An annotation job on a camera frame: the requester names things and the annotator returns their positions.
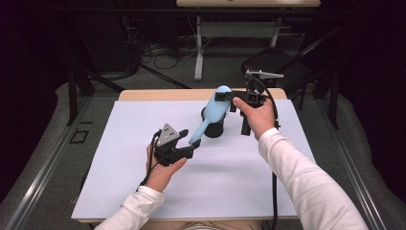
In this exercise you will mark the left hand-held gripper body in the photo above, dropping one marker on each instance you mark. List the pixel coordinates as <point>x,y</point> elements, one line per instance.
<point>167,135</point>

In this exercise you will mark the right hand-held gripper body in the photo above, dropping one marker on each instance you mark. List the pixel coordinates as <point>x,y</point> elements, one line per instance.
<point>253,96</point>

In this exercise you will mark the light blue shoe horn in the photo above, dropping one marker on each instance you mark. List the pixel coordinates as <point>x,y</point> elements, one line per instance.
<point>212,111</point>

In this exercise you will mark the black mesh pen cup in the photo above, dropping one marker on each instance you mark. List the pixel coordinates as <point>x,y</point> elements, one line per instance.
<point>214,131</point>

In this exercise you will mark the person's right hand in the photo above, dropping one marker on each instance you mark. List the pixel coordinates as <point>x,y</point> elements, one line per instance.
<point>261,119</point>

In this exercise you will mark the person's left hand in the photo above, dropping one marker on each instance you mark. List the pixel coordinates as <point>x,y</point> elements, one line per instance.
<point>161,177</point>

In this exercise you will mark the black folding chair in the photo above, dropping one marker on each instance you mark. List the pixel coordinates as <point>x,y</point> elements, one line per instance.
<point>271,62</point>

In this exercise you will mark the wooden table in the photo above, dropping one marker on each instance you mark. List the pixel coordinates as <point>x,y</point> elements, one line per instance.
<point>159,94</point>

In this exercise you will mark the person's lap beige trousers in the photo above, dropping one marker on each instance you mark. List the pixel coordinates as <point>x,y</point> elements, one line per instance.
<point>230,225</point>

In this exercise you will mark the white frame desk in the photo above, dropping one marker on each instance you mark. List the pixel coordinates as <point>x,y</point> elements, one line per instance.
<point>242,30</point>

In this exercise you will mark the black metal stand frame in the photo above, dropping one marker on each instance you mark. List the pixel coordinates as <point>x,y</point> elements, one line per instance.
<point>72,96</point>

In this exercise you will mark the aluminium floor rail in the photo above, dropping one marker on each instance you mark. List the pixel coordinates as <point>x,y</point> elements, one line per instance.
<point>41,177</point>
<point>354,172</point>

